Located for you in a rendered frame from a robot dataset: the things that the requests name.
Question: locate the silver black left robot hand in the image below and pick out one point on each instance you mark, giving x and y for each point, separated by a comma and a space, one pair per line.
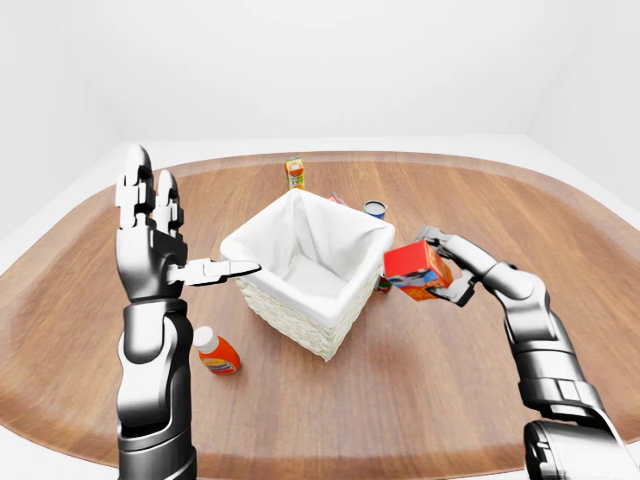
145, 260

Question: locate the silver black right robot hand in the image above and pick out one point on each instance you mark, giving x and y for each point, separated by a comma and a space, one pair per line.
467, 260

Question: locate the red printed food box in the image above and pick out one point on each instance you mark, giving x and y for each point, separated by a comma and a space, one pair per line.
417, 270

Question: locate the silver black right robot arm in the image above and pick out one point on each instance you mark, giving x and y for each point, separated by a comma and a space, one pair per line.
555, 370

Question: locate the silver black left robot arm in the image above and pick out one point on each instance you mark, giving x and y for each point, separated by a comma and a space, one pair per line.
152, 380

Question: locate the white woven basket with liner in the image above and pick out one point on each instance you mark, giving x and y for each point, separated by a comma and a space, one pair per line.
310, 270

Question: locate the red labelled tin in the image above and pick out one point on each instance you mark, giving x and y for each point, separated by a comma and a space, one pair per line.
384, 285

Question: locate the blue tin with silver lid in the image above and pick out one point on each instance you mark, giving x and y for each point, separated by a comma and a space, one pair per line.
375, 208

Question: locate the orange bottle with white cap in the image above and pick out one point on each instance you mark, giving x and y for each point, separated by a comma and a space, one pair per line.
217, 352

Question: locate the small red white packet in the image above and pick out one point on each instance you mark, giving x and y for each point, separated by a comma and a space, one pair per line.
337, 198

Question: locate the yellow orange juice carton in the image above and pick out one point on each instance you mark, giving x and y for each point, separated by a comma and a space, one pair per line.
295, 172

